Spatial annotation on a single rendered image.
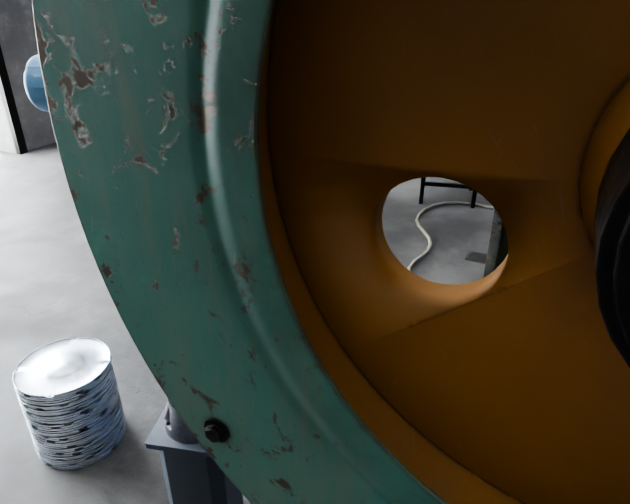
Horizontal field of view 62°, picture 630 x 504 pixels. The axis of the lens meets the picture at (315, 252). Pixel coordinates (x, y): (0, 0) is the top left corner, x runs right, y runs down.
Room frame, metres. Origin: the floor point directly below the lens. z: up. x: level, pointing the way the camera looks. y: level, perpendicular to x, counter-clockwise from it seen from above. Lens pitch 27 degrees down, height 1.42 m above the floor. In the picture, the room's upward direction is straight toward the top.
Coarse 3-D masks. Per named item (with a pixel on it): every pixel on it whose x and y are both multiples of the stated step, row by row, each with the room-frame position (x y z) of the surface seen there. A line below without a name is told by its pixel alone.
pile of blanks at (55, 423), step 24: (96, 384) 1.27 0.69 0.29; (24, 408) 1.21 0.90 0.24; (48, 408) 1.18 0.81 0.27; (72, 408) 1.21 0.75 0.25; (96, 408) 1.25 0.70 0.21; (120, 408) 1.35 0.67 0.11; (48, 432) 1.19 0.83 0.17; (72, 432) 1.19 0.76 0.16; (96, 432) 1.23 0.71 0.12; (120, 432) 1.32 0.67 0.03; (48, 456) 1.19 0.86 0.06; (72, 456) 1.19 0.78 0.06; (96, 456) 1.22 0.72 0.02
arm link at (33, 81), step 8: (32, 64) 0.70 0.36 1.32; (24, 72) 0.70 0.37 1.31; (32, 72) 0.69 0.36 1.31; (40, 72) 0.69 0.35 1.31; (24, 80) 0.70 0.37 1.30; (32, 80) 0.69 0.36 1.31; (40, 80) 0.69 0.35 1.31; (32, 88) 0.69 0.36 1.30; (40, 88) 0.69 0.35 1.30; (32, 96) 0.69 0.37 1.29; (40, 96) 0.69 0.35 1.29; (40, 104) 0.70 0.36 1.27
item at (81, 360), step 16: (32, 352) 1.39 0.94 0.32; (48, 352) 1.40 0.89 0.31; (64, 352) 1.40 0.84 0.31; (80, 352) 1.40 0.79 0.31; (96, 352) 1.40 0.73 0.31; (16, 368) 1.32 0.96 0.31; (32, 368) 1.32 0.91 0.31; (48, 368) 1.31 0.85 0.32; (64, 368) 1.31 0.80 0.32; (80, 368) 1.31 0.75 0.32; (96, 368) 1.32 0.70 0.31; (16, 384) 1.24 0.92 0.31; (32, 384) 1.24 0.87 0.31; (48, 384) 1.24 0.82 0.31; (64, 384) 1.24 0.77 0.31; (80, 384) 1.24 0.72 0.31
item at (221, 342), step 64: (64, 0) 0.34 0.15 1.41; (128, 0) 0.32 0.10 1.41; (192, 0) 0.30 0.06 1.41; (256, 0) 0.28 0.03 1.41; (64, 64) 0.34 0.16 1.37; (128, 64) 0.32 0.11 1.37; (192, 64) 0.30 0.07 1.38; (256, 64) 0.28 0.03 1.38; (64, 128) 0.35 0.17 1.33; (128, 128) 0.32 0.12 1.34; (192, 128) 0.30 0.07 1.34; (256, 128) 0.28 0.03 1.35; (128, 192) 0.33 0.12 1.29; (192, 192) 0.30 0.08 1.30; (256, 192) 0.28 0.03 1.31; (128, 256) 0.33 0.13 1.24; (192, 256) 0.31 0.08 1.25; (256, 256) 0.28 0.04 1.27; (128, 320) 0.34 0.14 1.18; (192, 320) 0.31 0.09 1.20; (256, 320) 0.29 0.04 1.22; (192, 384) 0.31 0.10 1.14; (256, 384) 0.29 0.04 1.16; (320, 384) 0.27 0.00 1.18; (256, 448) 0.29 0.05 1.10; (320, 448) 0.27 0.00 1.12; (384, 448) 0.25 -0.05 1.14
